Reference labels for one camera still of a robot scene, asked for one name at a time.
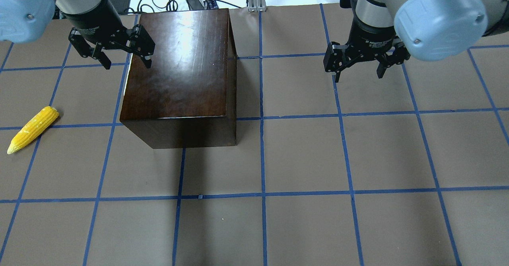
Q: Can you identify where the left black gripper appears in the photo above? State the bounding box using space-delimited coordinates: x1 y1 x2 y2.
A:
64 0 155 70

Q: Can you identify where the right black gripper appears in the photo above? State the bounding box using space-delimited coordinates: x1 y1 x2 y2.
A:
323 19 411 83

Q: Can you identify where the yellow corn cob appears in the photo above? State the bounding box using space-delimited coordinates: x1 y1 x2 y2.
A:
7 105 59 154

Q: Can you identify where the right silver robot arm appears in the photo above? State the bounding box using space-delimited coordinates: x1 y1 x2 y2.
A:
323 0 508 82

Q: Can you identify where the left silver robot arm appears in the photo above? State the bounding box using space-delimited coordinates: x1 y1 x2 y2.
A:
0 0 155 69

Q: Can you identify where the dark brown wooden cabinet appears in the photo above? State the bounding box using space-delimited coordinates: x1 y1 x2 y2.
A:
119 9 237 150

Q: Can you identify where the black power adapter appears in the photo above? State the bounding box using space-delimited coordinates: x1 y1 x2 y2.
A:
186 0 206 11

